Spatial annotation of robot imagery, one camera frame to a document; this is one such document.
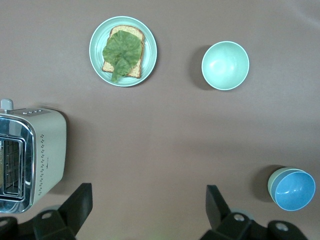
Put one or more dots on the light green plate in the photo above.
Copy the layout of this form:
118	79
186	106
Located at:
150	57

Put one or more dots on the beige chrome toaster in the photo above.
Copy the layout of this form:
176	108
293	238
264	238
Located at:
50	140

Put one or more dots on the light green bowl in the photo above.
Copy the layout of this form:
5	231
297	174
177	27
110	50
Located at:
271	185
225	65

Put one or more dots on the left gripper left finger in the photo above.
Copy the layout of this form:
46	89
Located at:
65	220

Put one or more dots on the green lettuce leaf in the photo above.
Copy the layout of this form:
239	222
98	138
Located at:
120	50

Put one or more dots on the brown bread slice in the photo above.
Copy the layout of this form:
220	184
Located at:
135	72

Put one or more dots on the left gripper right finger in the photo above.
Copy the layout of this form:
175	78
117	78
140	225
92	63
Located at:
225	225

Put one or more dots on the blue bowl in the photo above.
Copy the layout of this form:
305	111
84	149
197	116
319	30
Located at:
295	190

